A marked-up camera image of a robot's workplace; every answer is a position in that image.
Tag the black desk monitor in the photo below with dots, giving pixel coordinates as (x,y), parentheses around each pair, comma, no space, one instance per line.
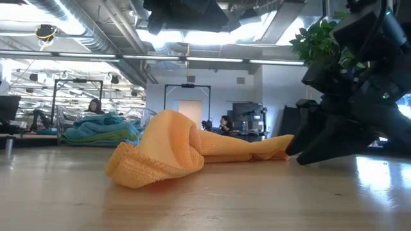
(9,107)

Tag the grey wall vent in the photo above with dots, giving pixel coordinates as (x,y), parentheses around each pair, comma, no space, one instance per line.
(241,80)

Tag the black aluminium table frame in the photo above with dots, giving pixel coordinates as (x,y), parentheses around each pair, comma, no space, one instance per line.
(32,142)

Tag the pale blue microfiber towel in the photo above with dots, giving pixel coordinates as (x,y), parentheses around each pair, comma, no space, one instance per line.
(96,144)

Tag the dark equipment cart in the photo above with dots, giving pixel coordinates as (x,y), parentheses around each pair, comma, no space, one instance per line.
(247,133)

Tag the black ceiling device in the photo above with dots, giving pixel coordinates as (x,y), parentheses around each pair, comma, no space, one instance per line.
(46,32)

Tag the orange microfiber towel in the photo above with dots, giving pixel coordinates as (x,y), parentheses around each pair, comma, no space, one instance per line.
(170,144)

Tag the plain interior door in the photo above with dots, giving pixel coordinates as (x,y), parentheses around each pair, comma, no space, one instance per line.
(192,109)

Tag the silver ceiling duct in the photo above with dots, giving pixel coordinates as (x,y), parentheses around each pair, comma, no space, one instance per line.
(64,13)
(141,6)

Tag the person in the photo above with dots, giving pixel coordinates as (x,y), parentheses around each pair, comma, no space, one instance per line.
(226,123)
(94,106)

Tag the black gantry frame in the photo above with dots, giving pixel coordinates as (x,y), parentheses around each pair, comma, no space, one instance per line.
(77,80)
(187,85)

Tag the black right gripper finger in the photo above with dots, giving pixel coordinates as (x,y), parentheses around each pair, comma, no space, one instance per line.
(308,128)
(330,144)

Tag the silver metal post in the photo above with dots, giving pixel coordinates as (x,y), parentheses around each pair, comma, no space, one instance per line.
(9,147)

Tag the black background robot arm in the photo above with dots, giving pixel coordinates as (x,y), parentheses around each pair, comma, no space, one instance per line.
(40,117)
(205,125)

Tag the green microfiber towel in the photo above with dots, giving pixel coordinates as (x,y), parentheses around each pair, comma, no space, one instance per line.
(106,137)

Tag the light blue microfiber towel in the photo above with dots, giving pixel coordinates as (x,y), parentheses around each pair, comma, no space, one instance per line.
(96,130)

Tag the black wall monitor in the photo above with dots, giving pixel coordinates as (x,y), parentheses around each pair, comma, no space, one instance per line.
(247,110)

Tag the black curtain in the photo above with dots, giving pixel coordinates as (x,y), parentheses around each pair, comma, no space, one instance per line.
(290,120)

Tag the green plant in black pot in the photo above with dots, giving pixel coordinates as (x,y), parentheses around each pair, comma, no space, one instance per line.
(314,41)

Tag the clear plastic bin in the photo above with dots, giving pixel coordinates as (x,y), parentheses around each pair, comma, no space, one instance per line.
(64,118)

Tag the long ceiling light bar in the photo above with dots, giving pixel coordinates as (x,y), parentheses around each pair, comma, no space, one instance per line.
(276,61)

